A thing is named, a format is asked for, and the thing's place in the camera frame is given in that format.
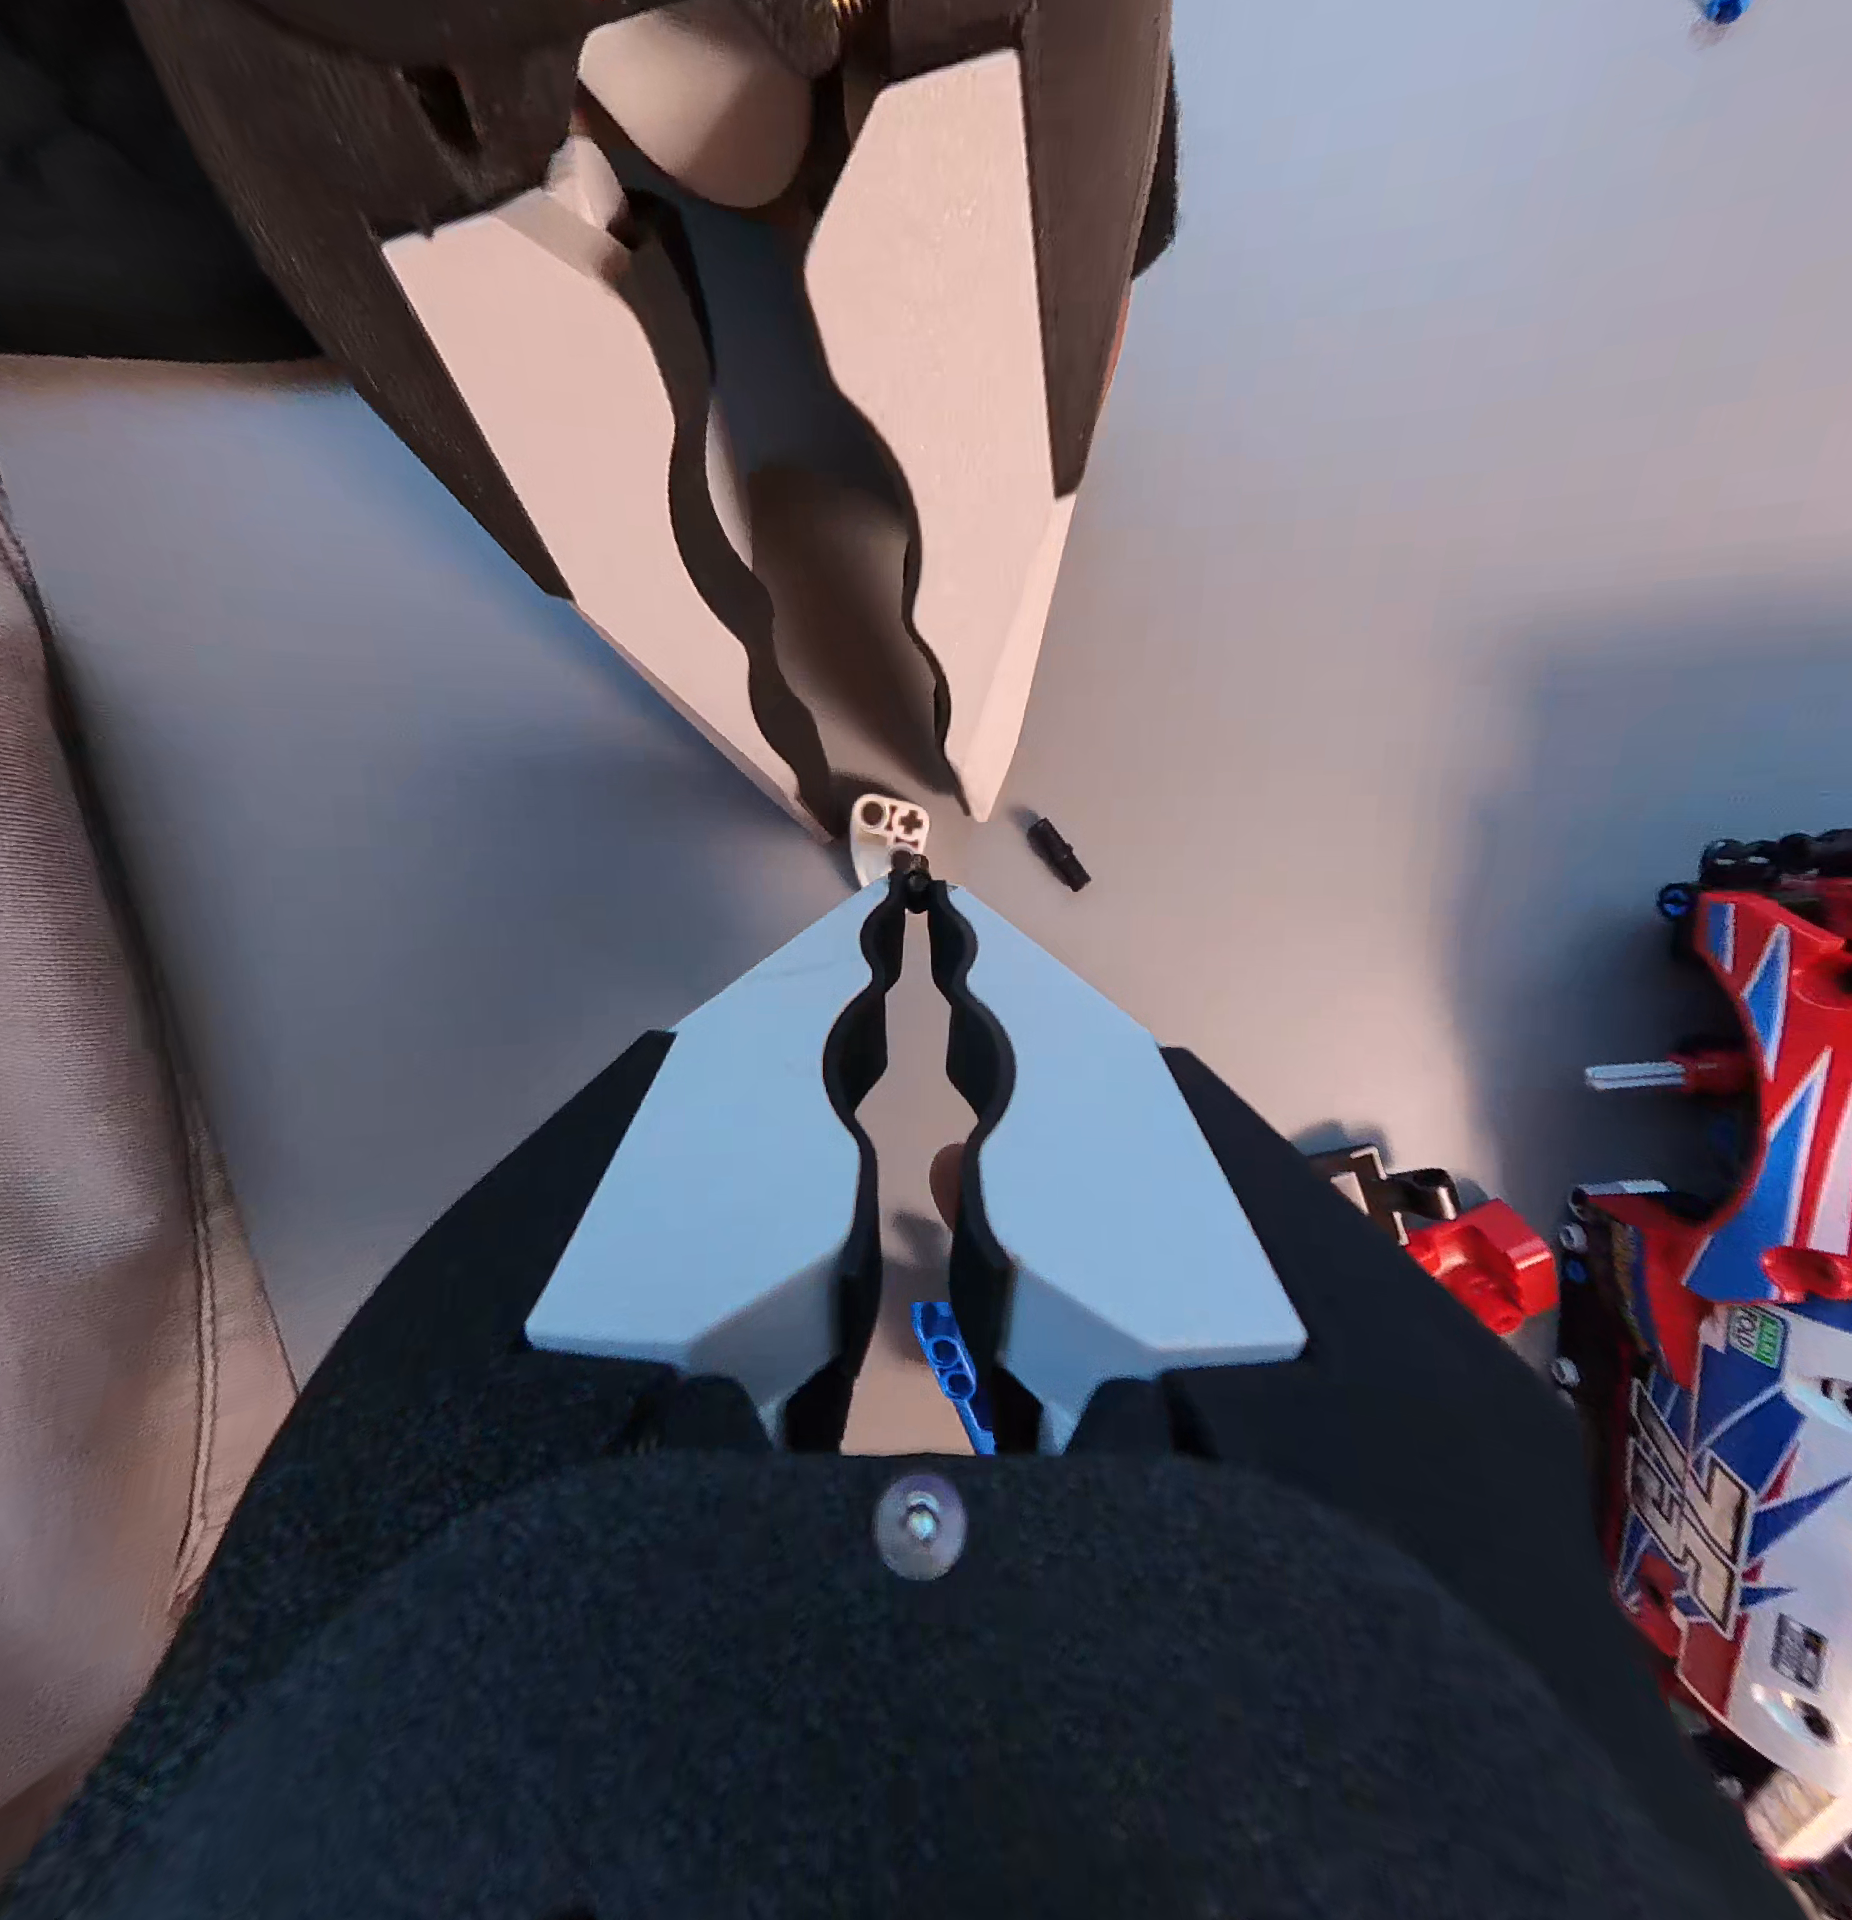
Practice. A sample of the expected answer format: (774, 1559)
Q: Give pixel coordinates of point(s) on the white lego liftarm piece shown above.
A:
(870, 839)

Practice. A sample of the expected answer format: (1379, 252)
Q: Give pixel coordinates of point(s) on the black lego pin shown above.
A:
(1061, 853)
(911, 875)

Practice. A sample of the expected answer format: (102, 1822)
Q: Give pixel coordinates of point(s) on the lego race car model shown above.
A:
(1766, 1273)

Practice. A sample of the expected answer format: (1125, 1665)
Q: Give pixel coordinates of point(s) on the black lego panel assembly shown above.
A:
(1378, 1183)

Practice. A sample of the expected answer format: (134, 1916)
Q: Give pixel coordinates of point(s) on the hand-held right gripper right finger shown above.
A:
(1136, 1217)

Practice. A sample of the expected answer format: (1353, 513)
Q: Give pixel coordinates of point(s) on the black chair armrest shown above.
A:
(102, 177)

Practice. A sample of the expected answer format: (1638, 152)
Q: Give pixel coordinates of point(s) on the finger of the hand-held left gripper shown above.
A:
(565, 405)
(955, 332)

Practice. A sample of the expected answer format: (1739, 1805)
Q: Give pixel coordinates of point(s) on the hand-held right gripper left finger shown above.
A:
(685, 1199)

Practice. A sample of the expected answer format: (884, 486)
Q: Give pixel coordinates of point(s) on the red lego piece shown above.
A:
(1487, 1262)

